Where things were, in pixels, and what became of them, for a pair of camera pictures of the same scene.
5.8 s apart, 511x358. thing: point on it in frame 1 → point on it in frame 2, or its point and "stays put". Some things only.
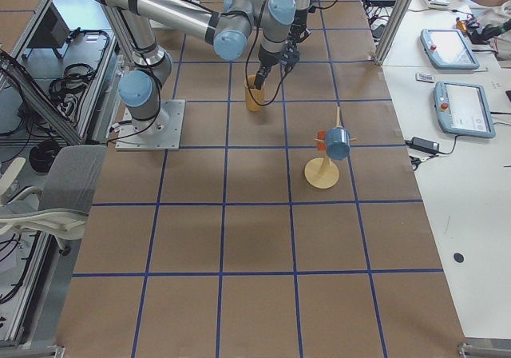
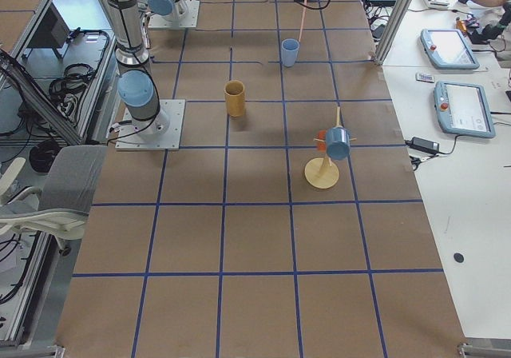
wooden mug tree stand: (319, 172) stays put
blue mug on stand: (338, 141) stays put
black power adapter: (425, 145) stays put
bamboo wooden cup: (255, 97) → (235, 90)
